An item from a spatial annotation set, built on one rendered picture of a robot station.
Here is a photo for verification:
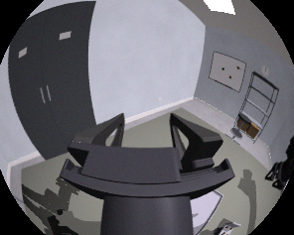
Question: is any white shallow rectangular tray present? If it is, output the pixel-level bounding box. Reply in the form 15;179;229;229
191;190;223;235

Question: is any grey and white l-shaped bracket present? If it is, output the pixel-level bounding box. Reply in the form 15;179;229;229
219;222;240;235

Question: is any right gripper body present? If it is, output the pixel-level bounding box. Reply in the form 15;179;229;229
273;161;293;190

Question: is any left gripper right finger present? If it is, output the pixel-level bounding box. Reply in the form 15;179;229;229
170;113;223;174

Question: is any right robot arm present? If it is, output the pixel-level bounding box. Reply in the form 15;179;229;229
281;136;294;175

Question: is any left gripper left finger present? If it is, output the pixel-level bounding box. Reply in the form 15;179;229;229
72;113;125;147

